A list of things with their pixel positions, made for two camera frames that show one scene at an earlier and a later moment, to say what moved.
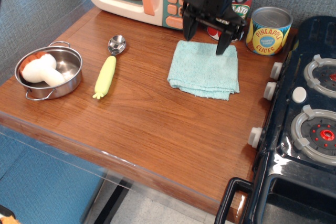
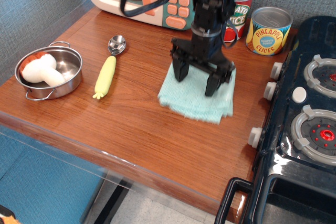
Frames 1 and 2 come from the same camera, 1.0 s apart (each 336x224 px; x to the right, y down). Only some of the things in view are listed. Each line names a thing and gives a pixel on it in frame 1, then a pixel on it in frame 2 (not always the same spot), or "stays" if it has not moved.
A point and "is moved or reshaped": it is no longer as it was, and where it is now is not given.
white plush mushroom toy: [40, 66] stays
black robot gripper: [216, 8] to [204, 49]
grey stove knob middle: [269, 90] stays
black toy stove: [293, 178] stays
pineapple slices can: [269, 30] stays
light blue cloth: [198, 71] is moved or reshaped
